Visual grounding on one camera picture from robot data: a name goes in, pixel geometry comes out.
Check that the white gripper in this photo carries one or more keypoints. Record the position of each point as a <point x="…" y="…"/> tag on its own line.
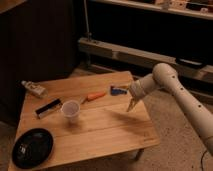
<point x="137" y="92"/>

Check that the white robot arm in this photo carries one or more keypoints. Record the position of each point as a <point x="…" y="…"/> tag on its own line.
<point x="165" y="76"/>

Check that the black ceramic bowl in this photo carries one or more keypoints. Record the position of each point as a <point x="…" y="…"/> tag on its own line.
<point x="32" y="148"/>

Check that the blue toy object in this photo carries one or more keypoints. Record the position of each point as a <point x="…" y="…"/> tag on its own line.
<point x="114" y="91"/>

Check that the wooden table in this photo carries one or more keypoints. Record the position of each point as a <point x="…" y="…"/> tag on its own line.
<point x="104" y="127"/>

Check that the white plastic cup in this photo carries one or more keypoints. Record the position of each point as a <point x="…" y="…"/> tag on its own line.
<point x="71" y="109"/>

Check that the long grey metal beam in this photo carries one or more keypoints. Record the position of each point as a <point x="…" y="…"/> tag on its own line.
<point x="142" y="58"/>

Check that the vertical metal pole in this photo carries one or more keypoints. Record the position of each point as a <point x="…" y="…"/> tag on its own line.
<point x="88" y="33"/>

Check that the black and silver rectangular block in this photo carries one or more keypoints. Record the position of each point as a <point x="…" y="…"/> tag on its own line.
<point x="48" y="107"/>

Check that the white tube bottle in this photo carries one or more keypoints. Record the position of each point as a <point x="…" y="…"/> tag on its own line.
<point x="33" y="88"/>

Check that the shelf with items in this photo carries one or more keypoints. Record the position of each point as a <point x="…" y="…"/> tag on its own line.
<point x="146" y="6"/>

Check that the black handle on beam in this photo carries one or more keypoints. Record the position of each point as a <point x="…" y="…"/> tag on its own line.
<point x="189" y="64"/>

